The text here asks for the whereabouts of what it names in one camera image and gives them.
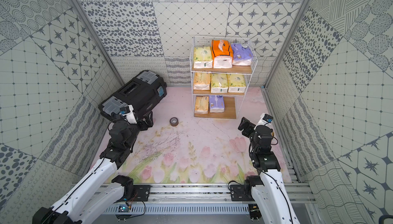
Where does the purple dog tissue pack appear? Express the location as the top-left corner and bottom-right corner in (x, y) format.
(231, 43), (253, 66)

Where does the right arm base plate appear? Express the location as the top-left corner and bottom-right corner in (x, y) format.
(228, 184), (254, 201)

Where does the brown tape roll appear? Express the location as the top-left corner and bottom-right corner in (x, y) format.
(169, 117), (179, 127)

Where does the purple tissue pack bottom shelf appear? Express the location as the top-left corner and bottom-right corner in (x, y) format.
(209, 96), (225, 113)

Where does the aluminium mounting rail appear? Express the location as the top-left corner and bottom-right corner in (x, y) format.
(99, 182), (316, 218)

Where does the small green circuit board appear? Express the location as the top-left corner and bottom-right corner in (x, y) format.
(118, 205), (130, 213)

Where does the orange tissue pack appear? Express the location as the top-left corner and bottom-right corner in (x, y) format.
(211, 40), (233, 69)

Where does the yellow-green tissue pack top shelf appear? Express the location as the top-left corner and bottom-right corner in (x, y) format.
(193, 46), (213, 69)

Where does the white wire wooden shelf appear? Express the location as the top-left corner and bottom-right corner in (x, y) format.
(189, 35), (258, 119)

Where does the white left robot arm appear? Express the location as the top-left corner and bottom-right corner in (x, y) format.
(32, 112), (154, 224)

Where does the yellow tissue pack bottom shelf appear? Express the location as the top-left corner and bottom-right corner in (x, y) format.
(194, 96), (209, 114)

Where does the green tissue pack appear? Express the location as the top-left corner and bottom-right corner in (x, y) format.
(227, 74), (247, 93)
(210, 73), (228, 93)

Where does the pink floral table mat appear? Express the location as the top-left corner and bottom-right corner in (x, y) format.
(84, 86), (292, 184)

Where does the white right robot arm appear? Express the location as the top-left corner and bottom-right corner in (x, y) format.
(238, 113), (300, 224)

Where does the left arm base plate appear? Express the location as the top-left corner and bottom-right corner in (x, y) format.
(121, 185), (151, 202)

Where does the black plastic toolbox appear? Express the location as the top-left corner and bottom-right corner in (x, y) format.
(98, 70), (167, 122)

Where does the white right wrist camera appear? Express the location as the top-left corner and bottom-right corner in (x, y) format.
(256, 113), (273, 127)

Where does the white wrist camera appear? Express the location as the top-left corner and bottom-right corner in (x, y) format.
(119, 105), (137, 124)
(256, 113), (273, 127)

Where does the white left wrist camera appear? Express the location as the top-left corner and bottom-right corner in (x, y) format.
(119, 105), (137, 124)

